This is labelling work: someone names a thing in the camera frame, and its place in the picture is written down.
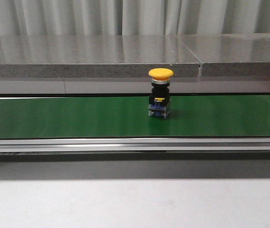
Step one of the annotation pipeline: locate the grey stone countertop slab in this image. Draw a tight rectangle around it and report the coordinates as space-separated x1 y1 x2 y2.
0 35 200 79

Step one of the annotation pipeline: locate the green conveyor belt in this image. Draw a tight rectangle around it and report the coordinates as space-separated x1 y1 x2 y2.
0 95 270 139

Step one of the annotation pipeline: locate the grey stone slab right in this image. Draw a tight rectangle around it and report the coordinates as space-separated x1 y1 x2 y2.
177 33 270 80

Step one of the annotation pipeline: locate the white pleated curtain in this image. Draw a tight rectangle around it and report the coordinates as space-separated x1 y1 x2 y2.
0 0 270 36

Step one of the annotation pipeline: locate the aluminium conveyor side rail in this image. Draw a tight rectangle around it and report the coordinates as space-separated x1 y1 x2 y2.
0 137 270 154

